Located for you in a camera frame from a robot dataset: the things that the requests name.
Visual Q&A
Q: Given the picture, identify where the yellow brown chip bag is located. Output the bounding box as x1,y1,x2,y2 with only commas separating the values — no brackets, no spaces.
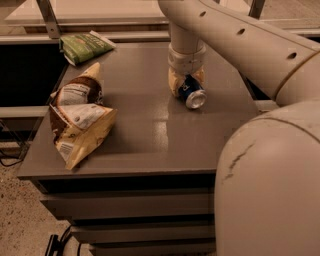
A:
49,63,117,170

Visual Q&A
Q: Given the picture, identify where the grey drawer cabinet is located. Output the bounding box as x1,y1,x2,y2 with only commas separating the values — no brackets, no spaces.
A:
18,43,258,256

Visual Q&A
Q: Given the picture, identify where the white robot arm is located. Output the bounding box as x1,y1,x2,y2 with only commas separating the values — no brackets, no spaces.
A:
158,0,320,256

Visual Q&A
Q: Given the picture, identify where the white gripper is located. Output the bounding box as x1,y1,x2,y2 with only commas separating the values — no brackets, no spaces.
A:
168,45,206,98

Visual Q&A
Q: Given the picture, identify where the left metal bracket post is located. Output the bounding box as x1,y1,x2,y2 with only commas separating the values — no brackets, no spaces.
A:
36,0,61,39

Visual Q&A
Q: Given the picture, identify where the blue pepsi can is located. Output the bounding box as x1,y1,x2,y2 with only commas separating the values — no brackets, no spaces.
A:
178,75,207,109

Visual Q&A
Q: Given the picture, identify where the metal bracket post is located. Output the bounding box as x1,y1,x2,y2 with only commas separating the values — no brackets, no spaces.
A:
36,0,61,39
249,0,266,19

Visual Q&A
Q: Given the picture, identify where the black cable left floor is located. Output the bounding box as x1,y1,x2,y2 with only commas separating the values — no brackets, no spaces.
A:
0,148,24,168

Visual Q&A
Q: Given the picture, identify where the right metal bracket post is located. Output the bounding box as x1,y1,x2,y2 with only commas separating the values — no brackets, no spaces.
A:
249,0,266,19

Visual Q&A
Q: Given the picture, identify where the black plug bottom floor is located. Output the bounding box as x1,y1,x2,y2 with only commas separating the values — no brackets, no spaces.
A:
44,225,72,256

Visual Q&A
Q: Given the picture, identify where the green chip bag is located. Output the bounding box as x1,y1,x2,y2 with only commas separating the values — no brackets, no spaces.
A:
59,31,116,66

